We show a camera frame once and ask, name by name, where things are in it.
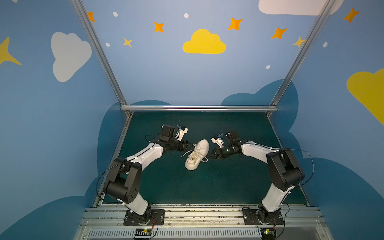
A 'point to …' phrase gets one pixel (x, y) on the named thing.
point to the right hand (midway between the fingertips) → (211, 155)
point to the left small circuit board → (143, 232)
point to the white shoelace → (193, 156)
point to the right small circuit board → (268, 233)
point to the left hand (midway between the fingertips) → (189, 143)
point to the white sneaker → (201, 151)
